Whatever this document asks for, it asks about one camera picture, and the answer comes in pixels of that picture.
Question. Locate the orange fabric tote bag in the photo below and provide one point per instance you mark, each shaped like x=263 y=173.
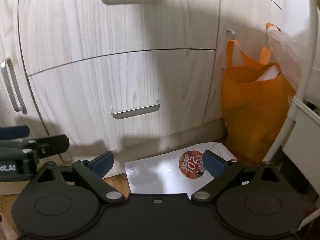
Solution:
x=255 y=100

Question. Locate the white metal rack frame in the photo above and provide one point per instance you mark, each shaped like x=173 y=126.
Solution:
x=299 y=135

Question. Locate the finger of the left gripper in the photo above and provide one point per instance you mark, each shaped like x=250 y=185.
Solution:
x=14 y=132
x=49 y=146

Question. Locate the right cabinet door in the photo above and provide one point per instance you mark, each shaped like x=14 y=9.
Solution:
x=247 y=18

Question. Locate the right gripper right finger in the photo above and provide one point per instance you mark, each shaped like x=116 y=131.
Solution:
x=224 y=172

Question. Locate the white printed plastic bag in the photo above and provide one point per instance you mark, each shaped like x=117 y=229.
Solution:
x=180 y=171

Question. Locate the cabinet door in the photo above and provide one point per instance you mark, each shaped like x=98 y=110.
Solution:
x=247 y=18
x=11 y=47

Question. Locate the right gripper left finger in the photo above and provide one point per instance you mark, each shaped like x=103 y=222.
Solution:
x=91 y=173

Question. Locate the left door metal handle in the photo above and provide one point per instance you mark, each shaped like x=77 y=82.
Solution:
x=12 y=86

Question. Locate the upper wooden drawer front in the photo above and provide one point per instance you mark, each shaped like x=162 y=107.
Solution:
x=57 y=32

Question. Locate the left cabinet door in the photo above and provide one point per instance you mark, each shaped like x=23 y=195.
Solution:
x=11 y=47

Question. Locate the right door metal handle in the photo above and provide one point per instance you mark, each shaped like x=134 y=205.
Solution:
x=230 y=35

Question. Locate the door metal handle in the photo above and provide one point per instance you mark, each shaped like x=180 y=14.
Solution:
x=12 y=86
x=230 y=35

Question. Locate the lower drawer metal handle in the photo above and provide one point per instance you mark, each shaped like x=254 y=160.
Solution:
x=128 y=113

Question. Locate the translucent white plastic bag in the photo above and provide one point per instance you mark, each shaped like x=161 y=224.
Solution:
x=291 y=56

